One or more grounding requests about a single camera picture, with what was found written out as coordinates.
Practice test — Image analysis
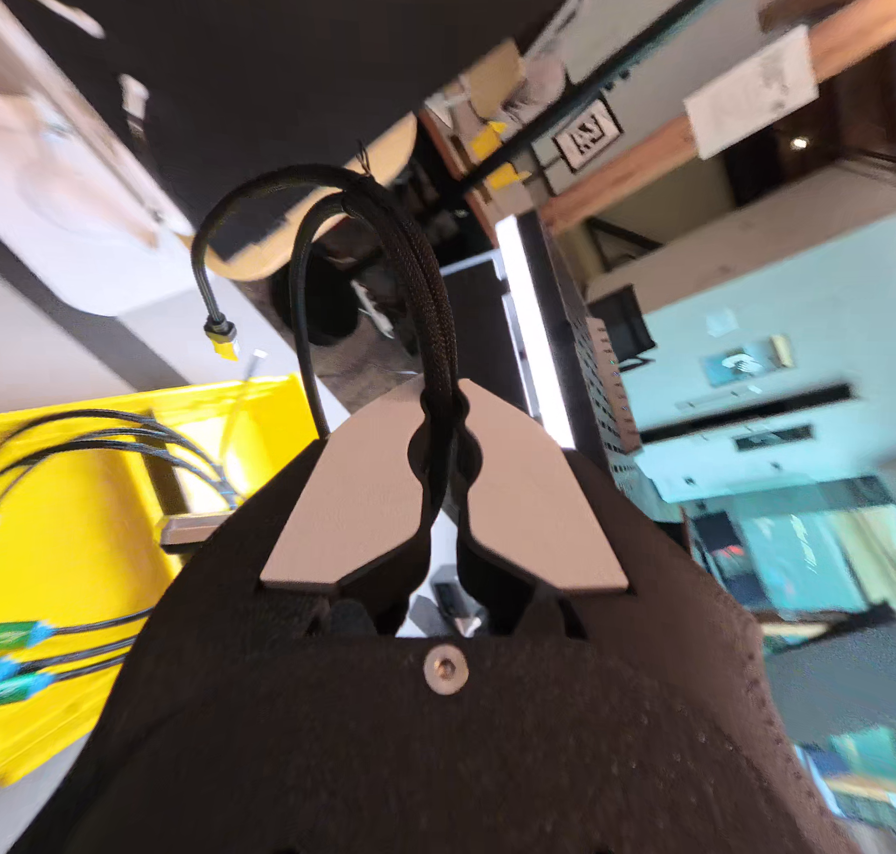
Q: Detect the studio light panel on stand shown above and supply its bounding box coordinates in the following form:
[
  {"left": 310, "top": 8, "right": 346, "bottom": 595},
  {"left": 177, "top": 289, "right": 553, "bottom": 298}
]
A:
[{"left": 493, "top": 211, "right": 644, "bottom": 457}]

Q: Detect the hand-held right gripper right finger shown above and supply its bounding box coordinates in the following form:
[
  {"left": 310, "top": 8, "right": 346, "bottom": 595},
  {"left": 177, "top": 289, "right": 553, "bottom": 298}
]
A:
[{"left": 455, "top": 378, "right": 630, "bottom": 634}]

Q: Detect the yellow plastic bin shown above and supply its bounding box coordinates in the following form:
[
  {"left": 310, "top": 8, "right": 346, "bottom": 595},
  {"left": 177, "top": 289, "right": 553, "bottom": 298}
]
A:
[{"left": 0, "top": 374, "right": 324, "bottom": 790}]

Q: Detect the green plug braided hdmi cable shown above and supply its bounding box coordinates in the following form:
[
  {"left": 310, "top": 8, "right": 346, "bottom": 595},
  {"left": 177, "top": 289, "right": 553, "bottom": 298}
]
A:
[
  {"left": 0, "top": 409, "right": 246, "bottom": 653},
  {"left": 0, "top": 420, "right": 246, "bottom": 706}
]

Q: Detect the white paper sheet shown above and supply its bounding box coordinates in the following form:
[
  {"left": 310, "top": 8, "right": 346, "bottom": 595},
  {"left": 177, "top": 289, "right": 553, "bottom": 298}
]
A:
[{"left": 682, "top": 24, "right": 821, "bottom": 163}]

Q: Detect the thick black braided switch cable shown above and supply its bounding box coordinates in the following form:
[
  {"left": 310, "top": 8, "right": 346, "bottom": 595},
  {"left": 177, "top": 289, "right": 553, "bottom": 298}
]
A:
[{"left": 190, "top": 162, "right": 463, "bottom": 526}]

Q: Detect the white tablet stand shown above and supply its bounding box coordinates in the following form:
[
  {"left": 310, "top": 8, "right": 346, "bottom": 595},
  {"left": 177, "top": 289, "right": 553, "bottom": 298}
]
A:
[{"left": 0, "top": 0, "right": 200, "bottom": 317}]

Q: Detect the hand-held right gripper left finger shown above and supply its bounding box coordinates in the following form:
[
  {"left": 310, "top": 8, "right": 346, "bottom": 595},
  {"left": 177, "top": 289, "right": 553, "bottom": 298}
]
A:
[{"left": 259, "top": 378, "right": 429, "bottom": 613}]

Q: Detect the small marker tag sign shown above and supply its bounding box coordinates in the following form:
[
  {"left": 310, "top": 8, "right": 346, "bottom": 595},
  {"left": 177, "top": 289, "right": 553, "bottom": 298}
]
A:
[{"left": 552, "top": 96, "right": 625, "bottom": 174}]

